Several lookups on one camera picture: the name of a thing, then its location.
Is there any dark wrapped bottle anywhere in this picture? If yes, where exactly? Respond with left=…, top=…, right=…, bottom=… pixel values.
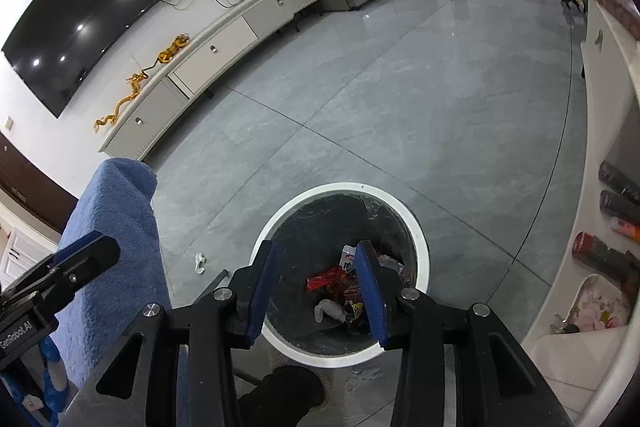
left=597, top=161, right=640, bottom=200
left=599, top=189, right=640, bottom=228

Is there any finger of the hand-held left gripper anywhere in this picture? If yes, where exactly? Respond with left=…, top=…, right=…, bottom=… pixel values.
left=22, top=233, right=122, bottom=310

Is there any brown wooden door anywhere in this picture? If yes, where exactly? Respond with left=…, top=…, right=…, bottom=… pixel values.
left=0, top=132, right=81, bottom=220

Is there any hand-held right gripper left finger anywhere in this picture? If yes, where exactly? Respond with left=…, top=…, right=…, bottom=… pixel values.
left=52, top=239, right=275, bottom=427

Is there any red patterned package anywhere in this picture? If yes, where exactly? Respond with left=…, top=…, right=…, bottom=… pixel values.
left=590, top=0, right=640, bottom=28

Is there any white rimmed trash can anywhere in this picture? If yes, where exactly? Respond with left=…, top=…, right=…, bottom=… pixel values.
left=248, top=182, right=431, bottom=365

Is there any golden tiger figurine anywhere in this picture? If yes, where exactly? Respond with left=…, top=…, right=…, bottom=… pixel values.
left=157, top=36, right=192, bottom=66

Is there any black shoe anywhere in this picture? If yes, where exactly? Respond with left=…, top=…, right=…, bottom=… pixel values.
left=237, top=366, right=326, bottom=427

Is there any dark snack packet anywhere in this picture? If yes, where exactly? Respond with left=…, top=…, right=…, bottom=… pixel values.
left=342, top=284, right=371, bottom=333

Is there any white television cabinet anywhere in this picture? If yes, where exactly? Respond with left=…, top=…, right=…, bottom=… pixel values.
left=97, top=0, right=319, bottom=162

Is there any red capped dark bottle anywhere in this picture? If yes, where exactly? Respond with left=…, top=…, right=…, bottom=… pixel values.
left=572, top=231, right=640, bottom=293

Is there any white panelled door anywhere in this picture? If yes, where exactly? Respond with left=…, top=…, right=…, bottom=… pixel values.
left=0, top=204, right=58, bottom=288

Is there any blue fluffy blanket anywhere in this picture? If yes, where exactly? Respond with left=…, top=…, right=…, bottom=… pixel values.
left=50, top=157, right=191, bottom=427

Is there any orange small tube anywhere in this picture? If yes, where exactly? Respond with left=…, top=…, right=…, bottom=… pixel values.
left=611, top=217, right=640, bottom=242

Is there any red shiny wrapper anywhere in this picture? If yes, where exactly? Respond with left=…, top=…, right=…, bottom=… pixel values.
left=306, top=267, right=358, bottom=293

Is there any white tissue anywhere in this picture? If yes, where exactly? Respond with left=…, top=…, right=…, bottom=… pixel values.
left=314, top=299, right=348, bottom=324

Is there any golden dragon figurine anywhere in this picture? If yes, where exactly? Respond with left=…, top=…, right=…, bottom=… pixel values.
left=94, top=69, right=151, bottom=132

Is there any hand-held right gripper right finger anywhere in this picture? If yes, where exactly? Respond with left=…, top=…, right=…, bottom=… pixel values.
left=355, top=241, right=576, bottom=427

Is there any clear wrapper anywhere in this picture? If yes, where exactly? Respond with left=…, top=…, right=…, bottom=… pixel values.
left=377, top=254, right=405, bottom=280

